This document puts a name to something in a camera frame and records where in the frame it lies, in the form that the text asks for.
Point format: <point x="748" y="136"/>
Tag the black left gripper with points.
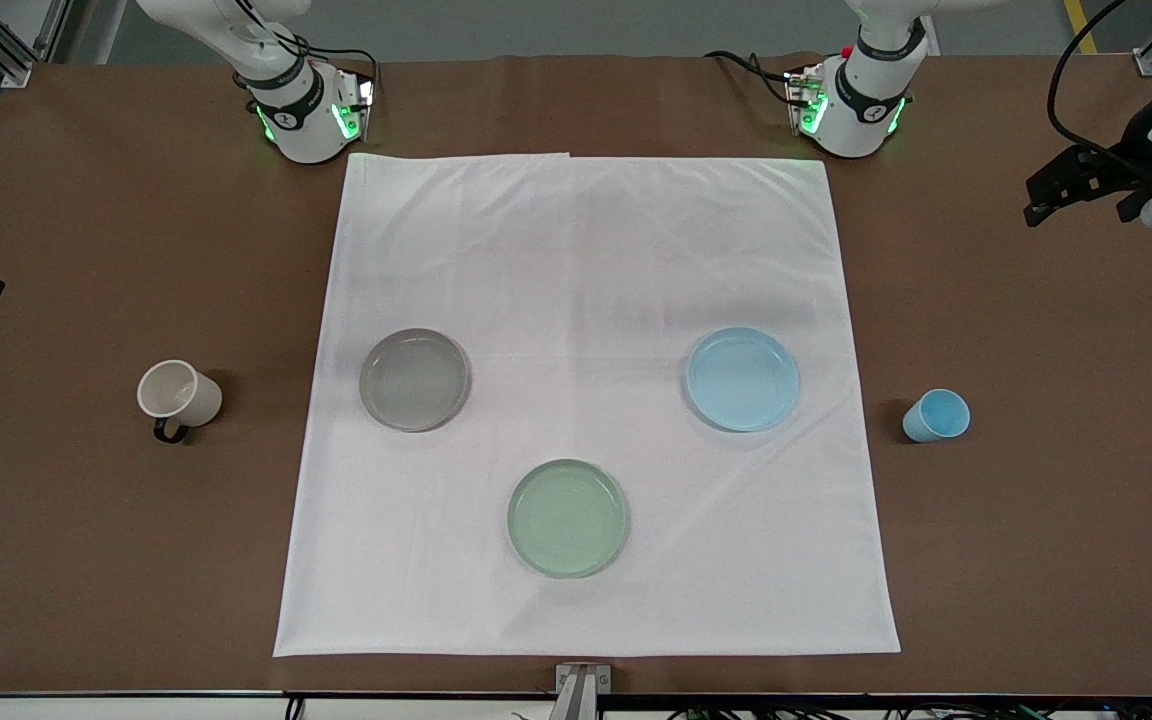
<point x="1128" y="165"/>

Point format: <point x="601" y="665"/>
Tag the light blue cup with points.
<point x="938" y="415"/>

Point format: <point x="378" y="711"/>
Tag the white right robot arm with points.
<point x="301" y="120"/>

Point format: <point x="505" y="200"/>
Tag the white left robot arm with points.
<point x="861" y="110"/>

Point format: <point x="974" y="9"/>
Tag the light blue round plate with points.
<point x="742" y="379"/>

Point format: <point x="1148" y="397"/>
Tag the gray round plate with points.
<point x="414" y="380"/>

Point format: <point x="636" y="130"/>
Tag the light green round plate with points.
<point x="567" y="518"/>

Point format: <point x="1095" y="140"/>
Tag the white square cloth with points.
<point x="586" y="260"/>

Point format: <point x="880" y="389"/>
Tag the gray metal table bracket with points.
<point x="582" y="688"/>

